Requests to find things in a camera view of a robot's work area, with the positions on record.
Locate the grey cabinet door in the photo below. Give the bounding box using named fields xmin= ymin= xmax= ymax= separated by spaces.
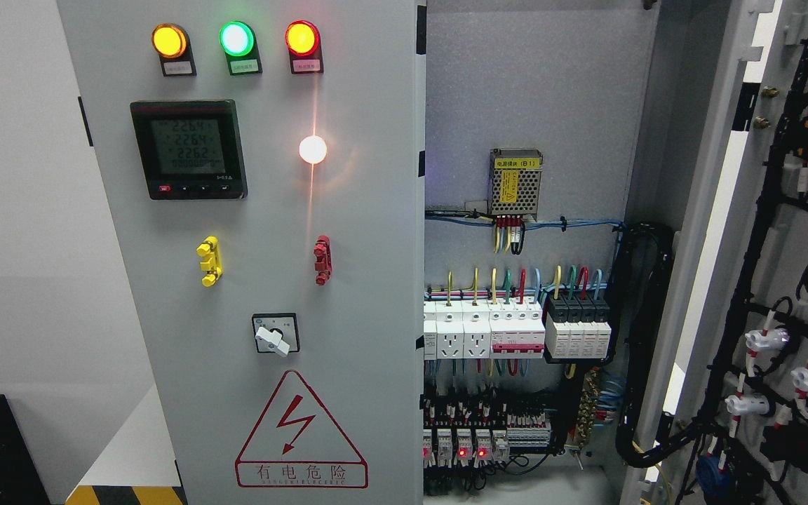
xmin=58 ymin=1 xmax=424 ymax=504
xmin=616 ymin=1 xmax=808 ymax=504

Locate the white socket breaker row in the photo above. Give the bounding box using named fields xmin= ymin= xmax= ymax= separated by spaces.
xmin=423 ymin=297 xmax=545 ymax=361

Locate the metal mesh power supply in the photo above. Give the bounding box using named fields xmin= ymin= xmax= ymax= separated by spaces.
xmin=487 ymin=148 xmax=543 ymax=215

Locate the white glowing indicator lamp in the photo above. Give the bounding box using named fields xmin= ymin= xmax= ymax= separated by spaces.
xmin=299 ymin=135 xmax=328 ymax=164

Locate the black relay terminal row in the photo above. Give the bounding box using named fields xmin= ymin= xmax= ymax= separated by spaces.
xmin=420 ymin=396 xmax=552 ymax=468

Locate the black white surge protector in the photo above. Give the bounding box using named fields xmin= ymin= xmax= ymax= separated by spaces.
xmin=544 ymin=295 xmax=614 ymax=365

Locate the red electric hazard sticker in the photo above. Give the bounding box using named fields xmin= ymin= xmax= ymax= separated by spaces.
xmin=235 ymin=370 xmax=369 ymax=489

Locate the black digital power meter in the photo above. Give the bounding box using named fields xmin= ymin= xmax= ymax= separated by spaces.
xmin=130 ymin=99 xmax=247 ymax=201

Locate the red indicator lamp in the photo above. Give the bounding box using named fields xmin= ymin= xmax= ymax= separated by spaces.
xmin=285 ymin=20 xmax=324 ymax=74

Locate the brass right ground bar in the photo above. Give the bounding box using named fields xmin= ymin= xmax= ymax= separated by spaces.
xmin=572 ymin=367 xmax=600 ymax=450

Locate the green indicator lamp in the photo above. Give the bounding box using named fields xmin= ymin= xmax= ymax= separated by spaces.
xmin=219 ymin=20 xmax=262 ymax=76

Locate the yellow indicator lamp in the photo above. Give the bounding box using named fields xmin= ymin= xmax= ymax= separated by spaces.
xmin=151 ymin=23 xmax=196 ymax=77

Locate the red terminal post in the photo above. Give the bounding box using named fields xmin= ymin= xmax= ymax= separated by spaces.
xmin=312 ymin=234 xmax=332 ymax=285

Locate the white rotary selector switch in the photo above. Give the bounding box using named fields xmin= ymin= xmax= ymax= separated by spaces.
xmin=251 ymin=313 xmax=300 ymax=357

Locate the yellow terminal post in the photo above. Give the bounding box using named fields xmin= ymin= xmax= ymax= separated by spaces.
xmin=196 ymin=236 xmax=222 ymax=288

